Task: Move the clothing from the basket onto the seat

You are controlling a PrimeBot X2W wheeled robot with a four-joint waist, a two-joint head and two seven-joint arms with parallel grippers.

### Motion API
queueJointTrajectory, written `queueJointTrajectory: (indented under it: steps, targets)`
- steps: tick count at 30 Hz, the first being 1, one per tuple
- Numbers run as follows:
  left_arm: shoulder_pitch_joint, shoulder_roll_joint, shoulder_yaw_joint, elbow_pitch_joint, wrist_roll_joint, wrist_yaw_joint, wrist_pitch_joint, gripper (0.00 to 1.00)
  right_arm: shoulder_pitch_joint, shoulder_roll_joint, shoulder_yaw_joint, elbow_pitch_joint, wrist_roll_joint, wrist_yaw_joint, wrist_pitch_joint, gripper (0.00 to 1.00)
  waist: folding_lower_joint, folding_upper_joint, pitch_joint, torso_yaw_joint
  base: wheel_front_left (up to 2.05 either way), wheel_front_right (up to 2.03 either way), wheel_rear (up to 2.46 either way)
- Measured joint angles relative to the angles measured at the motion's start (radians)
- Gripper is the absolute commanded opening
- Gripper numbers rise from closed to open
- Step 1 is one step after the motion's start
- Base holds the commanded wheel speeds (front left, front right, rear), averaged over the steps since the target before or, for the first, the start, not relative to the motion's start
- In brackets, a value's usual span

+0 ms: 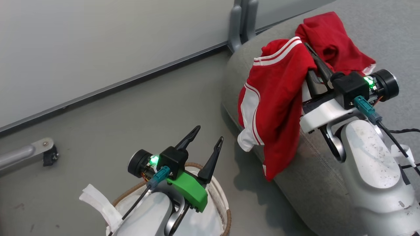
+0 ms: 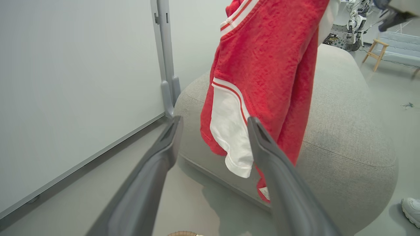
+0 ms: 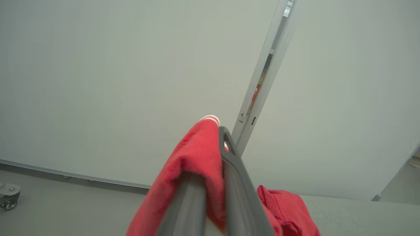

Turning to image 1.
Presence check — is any short grey partition foot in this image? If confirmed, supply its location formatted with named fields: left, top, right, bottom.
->
left=228, top=5, right=244, bottom=53
left=243, top=0, right=259, bottom=42

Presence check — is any long grey partition foot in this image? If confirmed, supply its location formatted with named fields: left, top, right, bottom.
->
left=0, top=137, right=55, bottom=171

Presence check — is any left arm cable teal plug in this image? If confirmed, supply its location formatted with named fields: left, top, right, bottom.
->
left=108, top=166, right=171, bottom=236

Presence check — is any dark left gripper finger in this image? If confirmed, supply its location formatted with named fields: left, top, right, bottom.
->
left=197, top=136, right=224, bottom=185
left=175, top=126, right=201, bottom=151

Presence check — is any black caster wheel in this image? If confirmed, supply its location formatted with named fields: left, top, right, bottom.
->
left=43, top=145, right=60, bottom=167

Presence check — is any red and white jersey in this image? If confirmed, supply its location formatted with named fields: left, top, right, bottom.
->
left=237, top=11, right=377, bottom=182

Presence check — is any metal partition bottom rail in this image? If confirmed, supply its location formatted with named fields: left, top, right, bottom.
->
left=0, top=41, right=231, bottom=135

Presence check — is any brown wicker laundry basket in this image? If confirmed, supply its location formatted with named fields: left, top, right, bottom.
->
left=107, top=162, right=232, bottom=236

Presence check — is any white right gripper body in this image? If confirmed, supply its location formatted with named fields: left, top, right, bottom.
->
left=300, top=69, right=400, bottom=135

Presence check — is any arm cable teal plug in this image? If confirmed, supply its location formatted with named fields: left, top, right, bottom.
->
left=108, top=166, right=171, bottom=236
left=353, top=95, right=420, bottom=176

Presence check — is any right arm cable teal plug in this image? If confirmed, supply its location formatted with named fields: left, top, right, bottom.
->
left=353, top=95, right=420, bottom=176

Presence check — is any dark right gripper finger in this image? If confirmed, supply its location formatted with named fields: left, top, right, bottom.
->
left=306, top=70, right=327, bottom=98
left=304, top=43, right=334, bottom=88

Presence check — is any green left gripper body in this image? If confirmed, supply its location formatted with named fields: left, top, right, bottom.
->
left=127, top=149, right=209, bottom=213

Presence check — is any grey fabric sofa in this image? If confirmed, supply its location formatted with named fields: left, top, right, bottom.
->
left=221, top=0, right=420, bottom=236

